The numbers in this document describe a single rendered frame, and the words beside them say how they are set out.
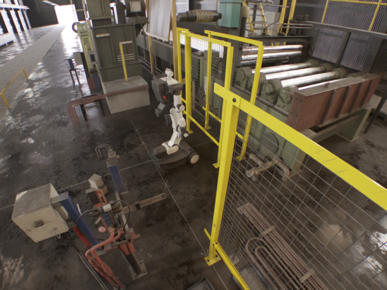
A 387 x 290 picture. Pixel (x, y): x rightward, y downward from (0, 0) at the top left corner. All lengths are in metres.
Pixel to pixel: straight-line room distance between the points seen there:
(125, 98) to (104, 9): 2.06
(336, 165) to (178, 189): 2.42
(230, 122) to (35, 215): 1.64
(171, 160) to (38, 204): 1.86
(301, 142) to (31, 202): 1.93
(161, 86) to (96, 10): 3.28
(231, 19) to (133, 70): 3.05
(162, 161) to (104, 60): 3.28
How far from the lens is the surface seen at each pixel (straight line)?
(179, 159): 3.08
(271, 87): 3.15
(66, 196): 1.88
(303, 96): 2.67
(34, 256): 2.96
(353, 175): 0.68
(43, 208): 1.89
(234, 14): 3.51
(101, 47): 5.40
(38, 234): 2.15
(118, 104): 4.99
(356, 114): 4.81
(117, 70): 5.50
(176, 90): 2.45
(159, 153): 3.01
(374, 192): 0.68
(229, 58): 2.40
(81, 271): 2.59
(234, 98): 0.92
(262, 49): 2.65
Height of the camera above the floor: 2.20
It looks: 37 degrees down
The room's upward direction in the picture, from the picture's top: straight up
